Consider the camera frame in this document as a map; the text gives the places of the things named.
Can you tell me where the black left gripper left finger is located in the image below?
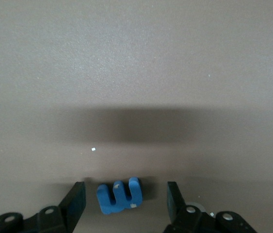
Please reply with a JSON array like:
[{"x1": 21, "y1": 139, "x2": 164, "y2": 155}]
[{"x1": 0, "y1": 181, "x2": 87, "y2": 233}]

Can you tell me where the blue foam letter m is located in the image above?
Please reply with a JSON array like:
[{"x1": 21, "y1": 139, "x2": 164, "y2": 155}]
[{"x1": 96, "y1": 176, "x2": 144, "y2": 216}]

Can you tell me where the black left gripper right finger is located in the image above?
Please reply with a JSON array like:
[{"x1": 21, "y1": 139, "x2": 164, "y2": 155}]
[{"x1": 163, "y1": 181, "x2": 258, "y2": 233}]

